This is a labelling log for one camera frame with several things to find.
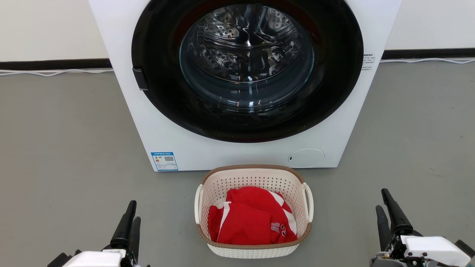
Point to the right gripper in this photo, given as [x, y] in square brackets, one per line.
[430, 250]

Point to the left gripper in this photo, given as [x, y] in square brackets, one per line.
[94, 259]

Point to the cream perforated plastic laundry basket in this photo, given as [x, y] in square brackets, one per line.
[256, 180]

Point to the blue energy label sticker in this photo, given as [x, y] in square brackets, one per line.
[164, 161]

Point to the round white filter cover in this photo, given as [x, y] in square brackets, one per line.
[306, 157]

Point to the red and white jersey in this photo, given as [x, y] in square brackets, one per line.
[248, 222]

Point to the round black glass washer door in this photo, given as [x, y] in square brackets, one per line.
[334, 92]

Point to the small printed text label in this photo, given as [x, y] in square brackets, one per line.
[368, 62]

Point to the white front-load washing machine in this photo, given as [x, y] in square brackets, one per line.
[122, 44]

